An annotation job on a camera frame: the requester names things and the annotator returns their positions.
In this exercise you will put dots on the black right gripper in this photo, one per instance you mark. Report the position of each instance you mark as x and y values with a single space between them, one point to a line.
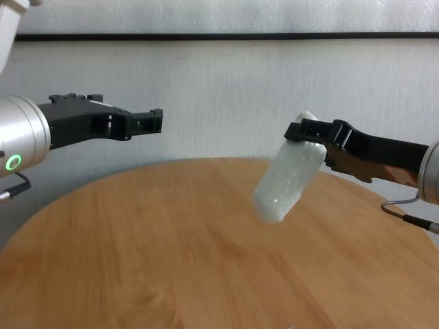
384 154

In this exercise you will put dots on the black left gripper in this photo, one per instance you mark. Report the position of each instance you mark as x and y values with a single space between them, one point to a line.
75 123

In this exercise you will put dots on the white sandbag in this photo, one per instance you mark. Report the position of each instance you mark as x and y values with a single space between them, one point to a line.
288 181

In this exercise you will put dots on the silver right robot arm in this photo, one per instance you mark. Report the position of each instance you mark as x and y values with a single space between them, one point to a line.
430 171

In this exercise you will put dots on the black wall rail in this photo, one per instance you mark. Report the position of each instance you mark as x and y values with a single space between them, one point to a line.
240 36

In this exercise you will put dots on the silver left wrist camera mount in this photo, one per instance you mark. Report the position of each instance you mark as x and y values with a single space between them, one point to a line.
10 20

